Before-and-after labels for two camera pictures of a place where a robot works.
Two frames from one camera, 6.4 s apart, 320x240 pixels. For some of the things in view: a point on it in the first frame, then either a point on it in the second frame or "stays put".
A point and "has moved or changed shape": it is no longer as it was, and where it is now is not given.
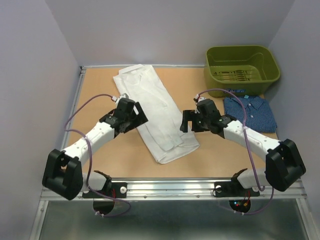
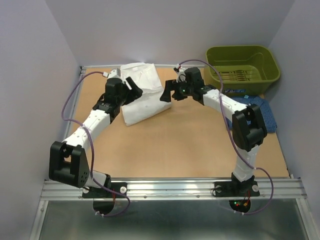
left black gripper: [139, 119] -> [136, 92]
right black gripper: [189, 115] -> [171, 85]
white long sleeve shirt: [167, 133] has moved or changed shape
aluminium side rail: [74, 106] stays put
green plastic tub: [247, 70] stays put
